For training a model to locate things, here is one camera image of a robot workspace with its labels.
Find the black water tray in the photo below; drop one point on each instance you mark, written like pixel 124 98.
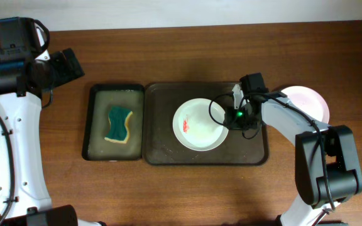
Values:
pixel 102 97

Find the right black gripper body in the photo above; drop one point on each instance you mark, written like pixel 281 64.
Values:
pixel 239 119

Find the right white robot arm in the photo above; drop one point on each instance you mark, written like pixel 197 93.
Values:
pixel 327 170

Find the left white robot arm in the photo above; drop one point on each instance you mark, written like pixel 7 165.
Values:
pixel 24 198

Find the green yellow sponge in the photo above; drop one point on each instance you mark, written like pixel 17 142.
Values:
pixel 118 125

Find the white pink plate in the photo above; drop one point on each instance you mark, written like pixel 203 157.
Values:
pixel 309 101

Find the white cream plate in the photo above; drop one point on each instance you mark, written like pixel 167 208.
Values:
pixel 196 124

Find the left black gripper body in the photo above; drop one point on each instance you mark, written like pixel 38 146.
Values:
pixel 66 64

